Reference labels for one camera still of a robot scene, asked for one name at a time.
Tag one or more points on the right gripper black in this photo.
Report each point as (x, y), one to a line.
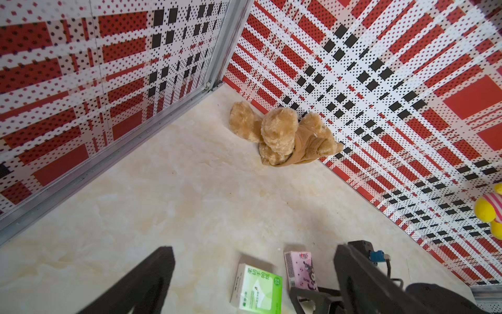
(325, 300)

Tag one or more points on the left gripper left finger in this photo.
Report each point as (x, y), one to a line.
(142, 290)

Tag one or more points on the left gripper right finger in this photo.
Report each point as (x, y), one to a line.
(372, 286)

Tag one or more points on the pink tissue pack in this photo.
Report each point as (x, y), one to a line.
(300, 271)

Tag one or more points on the green tissue pack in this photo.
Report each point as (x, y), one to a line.
(257, 291)

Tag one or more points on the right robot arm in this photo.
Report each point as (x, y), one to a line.
(416, 298)

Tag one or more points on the yellow frog plush toy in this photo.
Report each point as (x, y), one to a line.
(488, 209)

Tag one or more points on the brown teddy bear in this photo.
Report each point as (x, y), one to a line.
(282, 138)

